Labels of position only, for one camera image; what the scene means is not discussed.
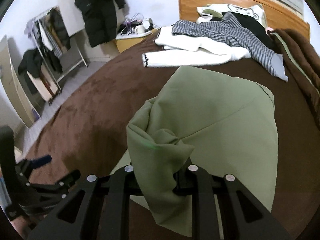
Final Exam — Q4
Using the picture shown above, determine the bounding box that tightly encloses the white fleece garment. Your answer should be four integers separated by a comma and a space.
142, 26, 251, 68

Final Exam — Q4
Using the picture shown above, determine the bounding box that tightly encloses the brown bed cover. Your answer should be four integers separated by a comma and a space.
28, 36, 319, 239

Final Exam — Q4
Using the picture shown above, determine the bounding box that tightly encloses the folded brown blanket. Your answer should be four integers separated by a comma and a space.
268, 29, 319, 126

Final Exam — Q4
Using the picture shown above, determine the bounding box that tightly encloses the black garment on bed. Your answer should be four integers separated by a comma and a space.
209, 11, 281, 53

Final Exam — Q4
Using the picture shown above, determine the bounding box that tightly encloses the cartoon print pillow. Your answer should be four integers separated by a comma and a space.
196, 3, 267, 29

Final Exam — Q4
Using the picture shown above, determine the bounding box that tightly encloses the wooden nightstand with clutter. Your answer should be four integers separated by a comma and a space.
115, 13, 160, 53

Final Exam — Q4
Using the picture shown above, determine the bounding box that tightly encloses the leaning mirror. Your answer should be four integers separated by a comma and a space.
1, 35, 40, 128

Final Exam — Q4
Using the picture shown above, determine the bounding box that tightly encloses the wooden headboard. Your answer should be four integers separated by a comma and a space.
177, 0, 311, 41

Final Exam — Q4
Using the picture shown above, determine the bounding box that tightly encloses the striped grey white shirt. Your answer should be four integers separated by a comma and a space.
172, 12, 289, 82

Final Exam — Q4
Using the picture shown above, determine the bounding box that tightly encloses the light green garment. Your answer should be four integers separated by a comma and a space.
117, 66, 278, 237

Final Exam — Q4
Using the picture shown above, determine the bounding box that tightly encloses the clothes rack with clothes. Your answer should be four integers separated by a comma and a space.
17, 7, 88, 105

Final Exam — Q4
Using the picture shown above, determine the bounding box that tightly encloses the person's left hand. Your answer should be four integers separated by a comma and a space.
11, 216, 44, 239

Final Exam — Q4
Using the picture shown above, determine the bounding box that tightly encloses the black hanging coat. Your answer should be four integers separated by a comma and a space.
74, 0, 126, 48

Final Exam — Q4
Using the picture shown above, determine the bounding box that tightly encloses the white door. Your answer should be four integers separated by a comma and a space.
57, 0, 85, 36

